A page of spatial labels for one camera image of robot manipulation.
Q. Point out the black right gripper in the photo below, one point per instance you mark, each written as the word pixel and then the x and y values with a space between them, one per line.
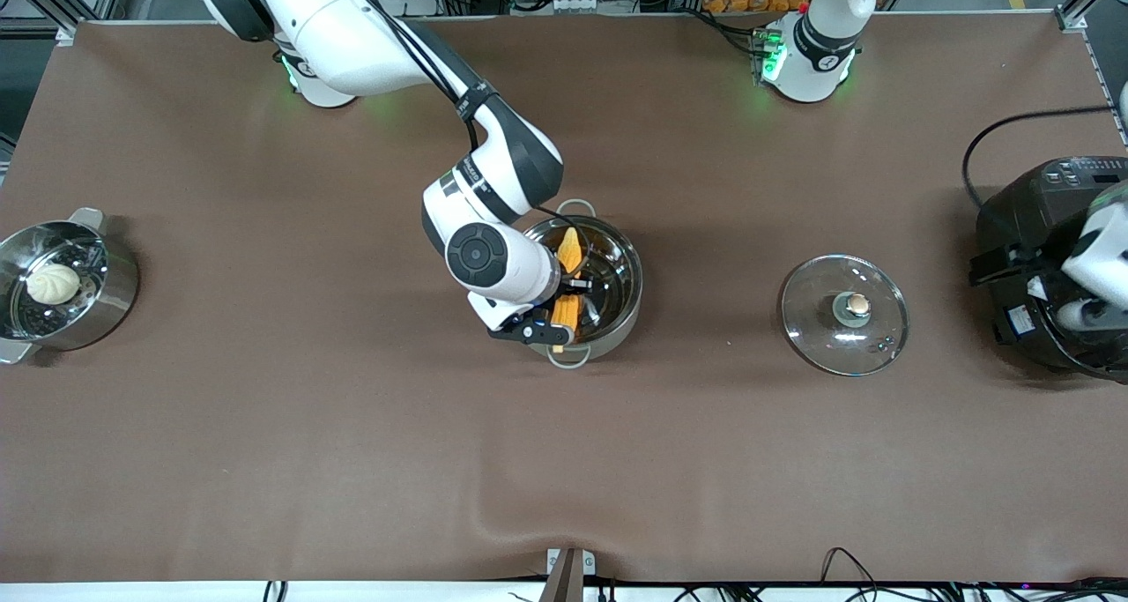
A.
pixel 573 284

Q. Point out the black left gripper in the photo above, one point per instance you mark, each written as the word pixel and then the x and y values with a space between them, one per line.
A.
pixel 1031 271

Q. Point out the yellow corn cob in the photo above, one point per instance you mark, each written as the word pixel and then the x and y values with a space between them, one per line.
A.
pixel 570 251

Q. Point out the glass pot lid with knob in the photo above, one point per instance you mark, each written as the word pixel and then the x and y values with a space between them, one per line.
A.
pixel 853 307

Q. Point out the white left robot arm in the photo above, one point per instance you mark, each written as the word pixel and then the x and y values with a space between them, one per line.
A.
pixel 815 55

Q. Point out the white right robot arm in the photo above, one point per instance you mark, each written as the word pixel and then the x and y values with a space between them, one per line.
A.
pixel 352 38

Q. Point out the stainless steel steamer pot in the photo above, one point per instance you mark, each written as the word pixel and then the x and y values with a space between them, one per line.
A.
pixel 115 293

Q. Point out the black electric cooker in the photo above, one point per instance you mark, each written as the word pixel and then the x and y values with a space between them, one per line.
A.
pixel 1013 223

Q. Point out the brown table mat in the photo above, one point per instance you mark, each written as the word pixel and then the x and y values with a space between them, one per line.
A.
pixel 352 461

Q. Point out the white steamed bun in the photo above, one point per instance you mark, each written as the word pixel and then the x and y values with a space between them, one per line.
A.
pixel 53 283

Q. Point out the metal corner bracket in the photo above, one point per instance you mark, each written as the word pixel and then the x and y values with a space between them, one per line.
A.
pixel 66 33
pixel 1072 20

